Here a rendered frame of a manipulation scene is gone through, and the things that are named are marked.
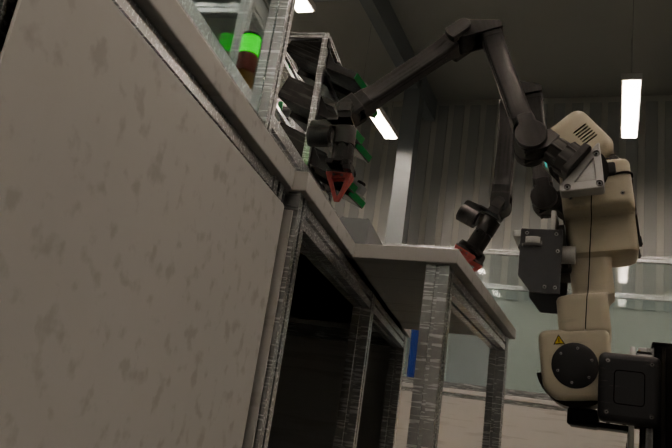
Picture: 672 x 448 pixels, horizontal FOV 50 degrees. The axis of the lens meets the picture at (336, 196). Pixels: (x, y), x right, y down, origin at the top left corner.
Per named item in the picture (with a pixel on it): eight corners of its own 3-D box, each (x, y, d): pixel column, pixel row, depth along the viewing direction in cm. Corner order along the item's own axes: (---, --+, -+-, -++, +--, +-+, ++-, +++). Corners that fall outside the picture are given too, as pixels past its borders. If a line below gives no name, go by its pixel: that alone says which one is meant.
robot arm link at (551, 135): (564, 138, 172) (563, 150, 176) (531, 115, 177) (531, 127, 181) (538, 163, 170) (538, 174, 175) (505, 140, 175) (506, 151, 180)
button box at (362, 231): (379, 266, 178) (382, 242, 180) (366, 244, 159) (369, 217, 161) (352, 264, 180) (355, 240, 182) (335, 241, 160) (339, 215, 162)
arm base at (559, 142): (591, 144, 166) (592, 164, 176) (562, 125, 170) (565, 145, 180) (566, 172, 166) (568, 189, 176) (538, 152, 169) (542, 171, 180)
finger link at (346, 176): (321, 198, 183) (326, 163, 185) (327, 206, 189) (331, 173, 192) (348, 199, 181) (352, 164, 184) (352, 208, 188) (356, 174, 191)
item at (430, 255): (515, 339, 213) (516, 329, 214) (457, 263, 134) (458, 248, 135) (299, 318, 239) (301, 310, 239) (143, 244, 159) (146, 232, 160)
